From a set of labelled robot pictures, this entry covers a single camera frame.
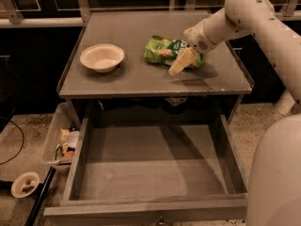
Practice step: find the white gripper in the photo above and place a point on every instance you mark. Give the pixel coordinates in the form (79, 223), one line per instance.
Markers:
(198, 39)

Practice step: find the green rice chip bag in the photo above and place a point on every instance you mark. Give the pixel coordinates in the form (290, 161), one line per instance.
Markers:
(160, 50)

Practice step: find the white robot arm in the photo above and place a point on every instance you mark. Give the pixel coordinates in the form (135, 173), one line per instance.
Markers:
(274, 196)

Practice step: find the open grey top drawer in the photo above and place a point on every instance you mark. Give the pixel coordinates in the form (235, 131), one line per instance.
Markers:
(152, 172)

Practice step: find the grey cabinet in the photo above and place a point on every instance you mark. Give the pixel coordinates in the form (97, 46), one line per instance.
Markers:
(139, 66)

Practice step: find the white bowl on cabinet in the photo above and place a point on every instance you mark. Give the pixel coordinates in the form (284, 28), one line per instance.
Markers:
(102, 58)

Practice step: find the white round lid in bin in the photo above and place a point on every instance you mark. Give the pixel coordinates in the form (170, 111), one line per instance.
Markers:
(72, 139)

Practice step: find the yellow packet in bin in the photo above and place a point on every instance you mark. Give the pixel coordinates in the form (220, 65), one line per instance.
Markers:
(64, 134)

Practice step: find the clear plastic bin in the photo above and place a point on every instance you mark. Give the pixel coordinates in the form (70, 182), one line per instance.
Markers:
(52, 150)

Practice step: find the white bowl on floor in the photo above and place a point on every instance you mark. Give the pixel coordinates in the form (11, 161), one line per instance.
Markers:
(25, 184)

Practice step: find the black bar on floor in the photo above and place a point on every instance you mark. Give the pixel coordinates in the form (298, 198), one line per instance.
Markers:
(42, 191)

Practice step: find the metal railing frame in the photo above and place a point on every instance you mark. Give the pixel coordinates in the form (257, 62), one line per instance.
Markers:
(59, 13)

